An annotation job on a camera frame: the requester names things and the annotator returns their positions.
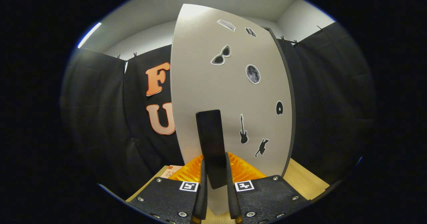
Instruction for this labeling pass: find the ceiling light panel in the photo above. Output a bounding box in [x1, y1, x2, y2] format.
[77, 22, 102, 49]

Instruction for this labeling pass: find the beige shoe cabinet door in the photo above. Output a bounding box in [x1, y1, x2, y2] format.
[170, 3, 293, 215]

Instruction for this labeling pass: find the black backdrop cloth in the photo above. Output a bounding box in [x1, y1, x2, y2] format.
[60, 22, 377, 198]

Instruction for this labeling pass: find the row of black cloth clips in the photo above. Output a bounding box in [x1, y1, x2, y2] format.
[116, 25, 326, 61]

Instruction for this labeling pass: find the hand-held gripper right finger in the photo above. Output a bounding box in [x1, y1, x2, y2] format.
[225, 152, 311, 224]

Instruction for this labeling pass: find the black door handle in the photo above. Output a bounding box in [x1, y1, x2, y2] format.
[195, 109, 229, 190]

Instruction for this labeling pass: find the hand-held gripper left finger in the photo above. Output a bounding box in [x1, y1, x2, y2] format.
[128, 154, 208, 224]

